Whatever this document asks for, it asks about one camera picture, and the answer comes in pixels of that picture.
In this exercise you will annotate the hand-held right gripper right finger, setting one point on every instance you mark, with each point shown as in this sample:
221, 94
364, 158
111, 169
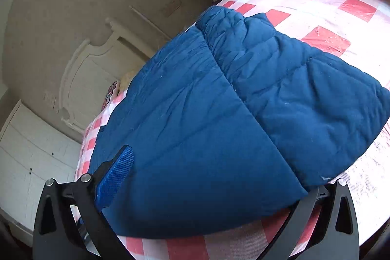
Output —
307, 209

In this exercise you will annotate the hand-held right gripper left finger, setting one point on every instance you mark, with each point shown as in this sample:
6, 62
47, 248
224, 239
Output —
114, 177

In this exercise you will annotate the blue down jacket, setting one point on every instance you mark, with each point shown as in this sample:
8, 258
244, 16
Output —
198, 126

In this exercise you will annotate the white wardrobe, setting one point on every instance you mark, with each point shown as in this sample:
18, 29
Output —
33, 162

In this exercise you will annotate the printed pillow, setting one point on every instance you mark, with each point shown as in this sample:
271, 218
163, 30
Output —
111, 92

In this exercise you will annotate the white wooden headboard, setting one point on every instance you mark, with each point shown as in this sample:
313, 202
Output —
91, 74

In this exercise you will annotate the metal pole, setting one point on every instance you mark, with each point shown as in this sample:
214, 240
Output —
149, 22

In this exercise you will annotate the beige wall socket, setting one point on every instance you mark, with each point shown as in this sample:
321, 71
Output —
170, 7

